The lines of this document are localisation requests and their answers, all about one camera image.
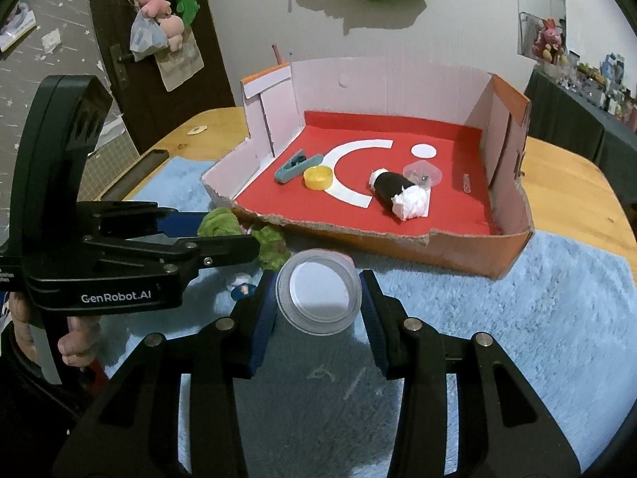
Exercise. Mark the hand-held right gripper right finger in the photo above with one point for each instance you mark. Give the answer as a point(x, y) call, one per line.
point(375, 328)

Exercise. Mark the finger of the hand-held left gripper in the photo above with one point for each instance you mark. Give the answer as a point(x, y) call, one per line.
point(179, 223)
point(224, 250)

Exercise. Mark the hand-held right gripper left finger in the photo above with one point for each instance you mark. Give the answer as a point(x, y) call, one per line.
point(263, 328)

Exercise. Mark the green plush toy yellow end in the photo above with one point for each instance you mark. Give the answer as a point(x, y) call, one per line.
point(219, 221)

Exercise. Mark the dark-haired doll figure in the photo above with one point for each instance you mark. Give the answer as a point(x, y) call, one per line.
point(242, 289)

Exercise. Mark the round clear lid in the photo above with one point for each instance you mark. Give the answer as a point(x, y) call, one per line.
point(318, 291)

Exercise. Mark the teal clothespin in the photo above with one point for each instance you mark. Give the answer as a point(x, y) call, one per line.
point(296, 167)

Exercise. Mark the yellow bottle cap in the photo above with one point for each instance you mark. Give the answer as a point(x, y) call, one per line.
point(318, 178)

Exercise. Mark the orange cardboard box red floor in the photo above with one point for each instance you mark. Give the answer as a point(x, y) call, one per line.
point(423, 209)

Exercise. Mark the black roll with white tissue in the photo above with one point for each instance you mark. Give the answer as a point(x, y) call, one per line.
point(393, 189)

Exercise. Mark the small clear plastic box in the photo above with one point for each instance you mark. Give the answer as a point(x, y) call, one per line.
point(423, 172)

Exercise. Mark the person's left hand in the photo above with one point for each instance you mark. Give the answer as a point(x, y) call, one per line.
point(74, 346)

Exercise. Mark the green cutting mat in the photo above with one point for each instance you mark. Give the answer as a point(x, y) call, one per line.
point(107, 159)

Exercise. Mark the black bar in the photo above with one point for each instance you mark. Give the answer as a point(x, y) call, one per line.
point(137, 172)

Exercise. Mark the white paper piece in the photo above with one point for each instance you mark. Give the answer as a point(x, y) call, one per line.
point(197, 130)

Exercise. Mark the clear plastic bag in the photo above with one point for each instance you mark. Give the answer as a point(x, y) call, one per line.
point(145, 37)

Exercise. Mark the dark wooden door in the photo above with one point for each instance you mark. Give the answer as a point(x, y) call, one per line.
point(214, 74)

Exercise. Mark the beige paper bag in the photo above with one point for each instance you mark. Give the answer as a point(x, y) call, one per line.
point(181, 64)

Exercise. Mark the blue fluffy mat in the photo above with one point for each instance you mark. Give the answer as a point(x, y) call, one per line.
point(547, 308)

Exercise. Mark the pale pink plush toy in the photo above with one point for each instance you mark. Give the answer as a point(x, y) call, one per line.
point(173, 30)

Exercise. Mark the pink plush bear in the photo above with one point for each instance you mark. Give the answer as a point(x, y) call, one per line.
point(154, 1)

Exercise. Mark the hanging green plush toy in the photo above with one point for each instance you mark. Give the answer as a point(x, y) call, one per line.
point(188, 7)

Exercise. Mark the dark cloth side table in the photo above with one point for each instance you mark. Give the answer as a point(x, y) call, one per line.
point(562, 119)

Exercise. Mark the cluster of small table items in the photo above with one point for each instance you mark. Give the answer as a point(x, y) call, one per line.
point(607, 89)

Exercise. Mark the pink rabbit plush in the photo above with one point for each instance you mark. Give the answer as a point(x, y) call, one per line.
point(550, 40)

